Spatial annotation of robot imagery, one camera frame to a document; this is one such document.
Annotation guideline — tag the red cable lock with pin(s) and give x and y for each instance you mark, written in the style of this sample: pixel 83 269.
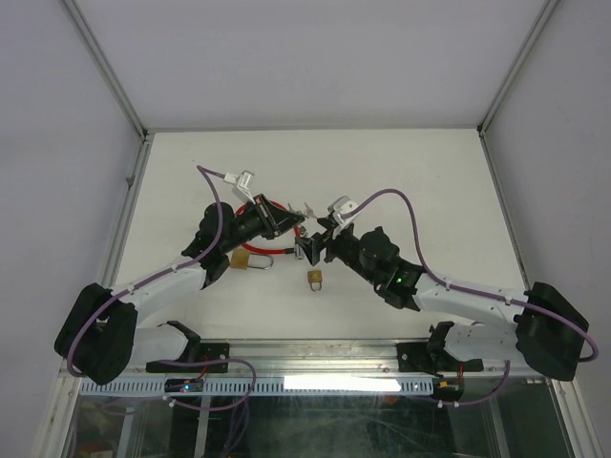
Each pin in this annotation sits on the red cable lock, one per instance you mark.
pixel 267 248

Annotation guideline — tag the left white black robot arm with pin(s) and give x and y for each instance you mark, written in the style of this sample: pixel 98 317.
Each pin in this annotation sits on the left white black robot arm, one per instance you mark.
pixel 104 332

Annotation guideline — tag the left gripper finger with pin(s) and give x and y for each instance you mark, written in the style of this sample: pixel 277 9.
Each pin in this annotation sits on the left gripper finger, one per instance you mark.
pixel 272 211
pixel 280 227

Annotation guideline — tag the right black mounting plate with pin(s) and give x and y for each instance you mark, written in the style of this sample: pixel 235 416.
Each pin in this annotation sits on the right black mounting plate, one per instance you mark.
pixel 432 359

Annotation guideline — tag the large brass padlock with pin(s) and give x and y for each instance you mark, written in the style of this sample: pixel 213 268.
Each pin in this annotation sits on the large brass padlock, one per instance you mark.
pixel 244 260

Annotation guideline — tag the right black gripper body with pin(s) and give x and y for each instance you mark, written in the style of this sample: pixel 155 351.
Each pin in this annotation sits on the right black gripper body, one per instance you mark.
pixel 345 247

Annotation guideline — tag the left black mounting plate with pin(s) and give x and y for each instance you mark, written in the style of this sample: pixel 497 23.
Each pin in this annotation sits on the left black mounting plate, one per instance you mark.
pixel 210 357

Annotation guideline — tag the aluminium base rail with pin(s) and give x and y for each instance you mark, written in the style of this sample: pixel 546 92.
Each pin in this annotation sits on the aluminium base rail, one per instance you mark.
pixel 315 355

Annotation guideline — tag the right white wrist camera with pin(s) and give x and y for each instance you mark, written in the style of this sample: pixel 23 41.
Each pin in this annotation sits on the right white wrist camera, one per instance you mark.
pixel 341 214

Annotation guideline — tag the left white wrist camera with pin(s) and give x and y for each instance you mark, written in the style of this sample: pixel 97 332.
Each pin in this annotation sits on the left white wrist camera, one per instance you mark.
pixel 240 184

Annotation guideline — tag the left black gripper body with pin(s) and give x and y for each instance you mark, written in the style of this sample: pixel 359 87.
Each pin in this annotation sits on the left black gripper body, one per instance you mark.
pixel 252 224

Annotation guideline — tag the silver key bunch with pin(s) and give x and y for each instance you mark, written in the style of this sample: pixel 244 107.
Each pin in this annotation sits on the silver key bunch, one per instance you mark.
pixel 305 211

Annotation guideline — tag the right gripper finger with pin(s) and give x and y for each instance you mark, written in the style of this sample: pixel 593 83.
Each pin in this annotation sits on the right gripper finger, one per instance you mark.
pixel 327 224
pixel 312 247

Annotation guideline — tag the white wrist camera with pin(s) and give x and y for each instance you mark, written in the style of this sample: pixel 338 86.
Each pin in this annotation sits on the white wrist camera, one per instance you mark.
pixel 341 214
pixel 240 184

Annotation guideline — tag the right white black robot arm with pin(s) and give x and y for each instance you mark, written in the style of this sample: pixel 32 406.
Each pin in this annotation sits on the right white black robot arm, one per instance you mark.
pixel 537 328

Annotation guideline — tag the white slotted cable duct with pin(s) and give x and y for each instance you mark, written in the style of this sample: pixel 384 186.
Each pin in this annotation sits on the white slotted cable duct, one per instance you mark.
pixel 290 385

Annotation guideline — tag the black mounting plate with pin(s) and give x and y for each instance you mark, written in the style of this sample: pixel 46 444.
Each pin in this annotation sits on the black mounting plate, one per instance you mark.
pixel 432 359
pixel 210 357

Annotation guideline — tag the small brass padlock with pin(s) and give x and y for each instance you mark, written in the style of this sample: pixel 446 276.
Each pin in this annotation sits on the small brass padlock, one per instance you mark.
pixel 315 280

